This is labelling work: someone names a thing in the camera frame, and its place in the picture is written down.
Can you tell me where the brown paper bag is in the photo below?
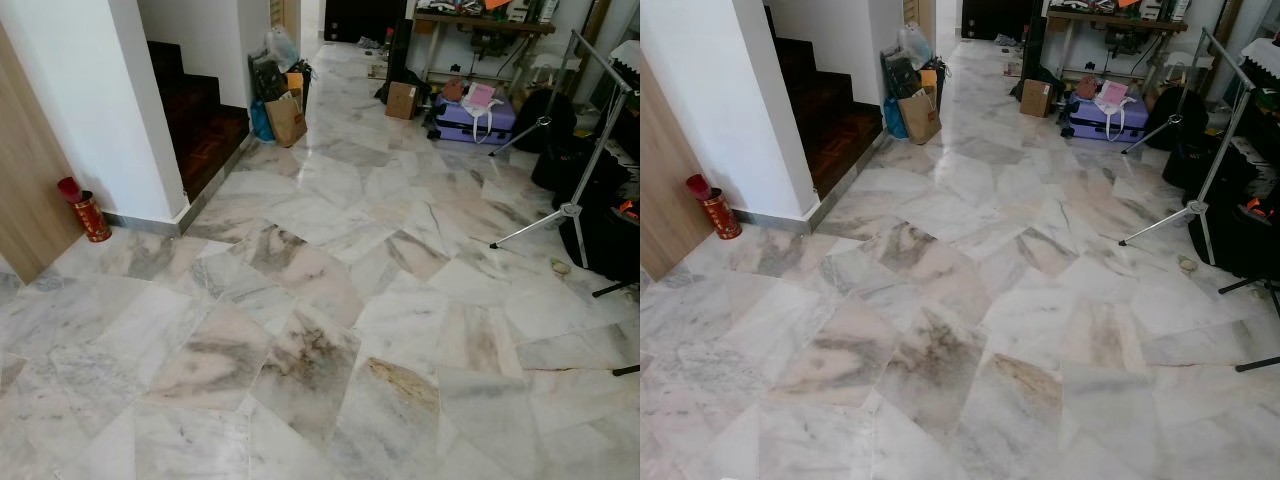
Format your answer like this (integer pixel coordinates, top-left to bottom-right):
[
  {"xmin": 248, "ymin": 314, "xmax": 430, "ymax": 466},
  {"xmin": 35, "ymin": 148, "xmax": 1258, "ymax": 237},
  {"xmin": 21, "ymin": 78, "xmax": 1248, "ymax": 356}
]
[
  {"xmin": 897, "ymin": 90, "xmax": 943, "ymax": 146},
  {"xmin": 264, "ymin": 92, "xmax": 309, "ymax": 149}
]

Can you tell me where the purple suitcase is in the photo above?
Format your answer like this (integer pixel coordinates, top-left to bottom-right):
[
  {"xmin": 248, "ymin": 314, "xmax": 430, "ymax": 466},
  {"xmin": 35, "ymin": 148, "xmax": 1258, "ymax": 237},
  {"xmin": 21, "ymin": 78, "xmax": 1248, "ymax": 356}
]
[
  {"xmin": 433, "ymin": 92, "xmax": 518, "ymax": 147},
  {"xmin": 1066, "ymin": 92, "xmax": 1149, "ymax": 142}
]

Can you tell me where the wooden work table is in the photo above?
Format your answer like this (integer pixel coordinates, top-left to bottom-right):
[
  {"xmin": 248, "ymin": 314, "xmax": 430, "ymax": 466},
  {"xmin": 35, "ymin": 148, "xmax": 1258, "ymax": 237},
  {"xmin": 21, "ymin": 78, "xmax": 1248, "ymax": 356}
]
[
  {"xmin": 412, "ymin": 8, "xmax": 557, "ymax": 91},
  {"xmin": 1045, "ymin": 8, "xmax": 1191, "ymax": 86}
]

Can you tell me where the dark brown cabinet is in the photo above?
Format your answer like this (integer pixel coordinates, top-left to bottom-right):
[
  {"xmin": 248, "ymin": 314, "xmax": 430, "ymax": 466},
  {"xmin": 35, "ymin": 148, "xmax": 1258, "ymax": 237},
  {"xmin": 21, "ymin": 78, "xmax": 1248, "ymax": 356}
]
[
  {"xmin": 962, "ymin": 0, "xmax": 1041, "ymax": 41},
  {"xmin": 323, "ymin": 0, "xmax": 409, "ymax": 44}
]

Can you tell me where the pink white tote bag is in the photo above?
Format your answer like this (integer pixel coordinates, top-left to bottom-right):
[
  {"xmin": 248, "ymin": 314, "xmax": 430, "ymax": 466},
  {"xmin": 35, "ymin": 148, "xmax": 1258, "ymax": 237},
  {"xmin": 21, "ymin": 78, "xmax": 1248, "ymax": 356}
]
[
  {"xmin": 461, "ymin": 83, "xmax": 506, "ymax": 143},
  {"xmin": 1094, "ymin": 80, "xmax": 1136, "ymax": 141}
]

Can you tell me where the large black equipment bag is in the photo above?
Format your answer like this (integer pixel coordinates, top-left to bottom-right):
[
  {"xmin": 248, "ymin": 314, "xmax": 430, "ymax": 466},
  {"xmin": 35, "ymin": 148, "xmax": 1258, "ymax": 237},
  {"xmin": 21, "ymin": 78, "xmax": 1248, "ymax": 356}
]
[
  {"xmin": 530, "ymin": 130, "xmax": 641, "ymax": 284},
  {"xmin": 1163, "ymin": 130, "xmax": 1280, "ymax": 281}
]

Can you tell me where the clear plastic bag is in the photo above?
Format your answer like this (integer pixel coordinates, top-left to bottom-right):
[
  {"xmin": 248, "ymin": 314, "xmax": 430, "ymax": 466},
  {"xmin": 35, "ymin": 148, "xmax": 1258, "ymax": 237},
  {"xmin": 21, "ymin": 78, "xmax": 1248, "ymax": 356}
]
[
  {"xmin": 264, "ymin": 26, "xmax": 301, "ymax": 71},
  {"xmin": 897, "ymin": 22, "xmax": 933, "ymax": 69}
]

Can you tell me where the dark wooden staircase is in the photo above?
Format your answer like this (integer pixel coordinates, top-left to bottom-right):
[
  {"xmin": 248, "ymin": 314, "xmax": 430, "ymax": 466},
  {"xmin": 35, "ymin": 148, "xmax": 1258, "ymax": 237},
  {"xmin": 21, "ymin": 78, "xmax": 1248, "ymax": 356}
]
[
  {"xmin": 765, "ymin": 5, "xmax": 886, "ymax": 198},
  {"xmin": 147, "ymin": 40, "xmax": 251, "ymax": 198}
]

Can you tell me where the black tripod stand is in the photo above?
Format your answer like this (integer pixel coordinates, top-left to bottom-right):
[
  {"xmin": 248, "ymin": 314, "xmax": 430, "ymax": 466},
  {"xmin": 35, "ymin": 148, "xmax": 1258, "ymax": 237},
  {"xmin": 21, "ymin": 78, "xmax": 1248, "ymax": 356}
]
[
  {"xmin": 592, "ymin": 280, "xmax": 641, "ymax": 377},
  {"xmin": 1218, "ymin": 277, "xmax": 1280, "ymax": 373}
]

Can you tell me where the red tin canister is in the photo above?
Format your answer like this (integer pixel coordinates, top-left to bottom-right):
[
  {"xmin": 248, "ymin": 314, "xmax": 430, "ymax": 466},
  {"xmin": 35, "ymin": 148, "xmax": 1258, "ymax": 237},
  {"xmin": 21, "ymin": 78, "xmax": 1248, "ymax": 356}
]
[
  {"xmin": 57, "ymin": 177, "xmax": 113, "ymax": 244},
  {"xmin": 685, "ymin": 174, "xmax": 744, "ymax": 241}
]

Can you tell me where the plain brown cardboard box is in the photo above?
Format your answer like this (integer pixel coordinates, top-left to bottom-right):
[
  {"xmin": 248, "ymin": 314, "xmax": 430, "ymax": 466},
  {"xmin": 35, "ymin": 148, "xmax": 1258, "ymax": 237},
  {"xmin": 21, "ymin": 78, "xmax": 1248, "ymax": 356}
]
[
  {"xmin": 385, "ymin": 81, "xmax": 421, "ymax": 121},
  {"xmin": 1020, "ymin": 79, "xmax": 1055, "ymax": 119}
]

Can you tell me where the black backpack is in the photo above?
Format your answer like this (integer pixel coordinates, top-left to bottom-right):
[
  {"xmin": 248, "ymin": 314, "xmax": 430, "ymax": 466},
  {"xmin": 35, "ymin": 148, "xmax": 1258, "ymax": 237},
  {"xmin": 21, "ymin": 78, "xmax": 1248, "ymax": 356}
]
[
  {"xmin": 1147, "ymin": 86, "xmax": 1209, "ymax": 151},
  {"xmin": 513, "ymin": 88, "xmax": 578, "ymax": 154}
]

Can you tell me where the wooden door panel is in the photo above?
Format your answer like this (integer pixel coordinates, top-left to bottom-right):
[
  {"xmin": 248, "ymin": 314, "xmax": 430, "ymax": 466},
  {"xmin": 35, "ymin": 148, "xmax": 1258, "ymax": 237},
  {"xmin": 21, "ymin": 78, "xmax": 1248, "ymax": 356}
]
[
  {"xmin": 0, "ymin": 25, "xmax": 86, "ymax": 285},
  {"xmin": 640, "ymin": 50, "xmax": 713, "ymax": 282}
]

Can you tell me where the black fabric bag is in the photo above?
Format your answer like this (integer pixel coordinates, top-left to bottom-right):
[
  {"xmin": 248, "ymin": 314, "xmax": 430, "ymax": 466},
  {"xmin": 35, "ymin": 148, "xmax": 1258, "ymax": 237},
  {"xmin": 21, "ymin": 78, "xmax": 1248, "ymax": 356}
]
[
  {"xmin": 249, "ymin": 52, "xmax": 313, "ymax": 103},
  {"xmin": 881, "ymin": 50, "xmax": 946, "ymax": 101}
]

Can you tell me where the silver tripod stand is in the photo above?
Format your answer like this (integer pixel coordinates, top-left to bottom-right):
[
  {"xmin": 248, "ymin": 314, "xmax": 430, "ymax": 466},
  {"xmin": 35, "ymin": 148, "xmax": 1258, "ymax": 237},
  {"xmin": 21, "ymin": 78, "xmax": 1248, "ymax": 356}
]
[
  {"xmin": 488, "ymin": 30, "xmax": 641, "ymax": 269},
  {"xmin": 1118, "ymin": 27, "xmax": 1257, "ymax": 267}
]

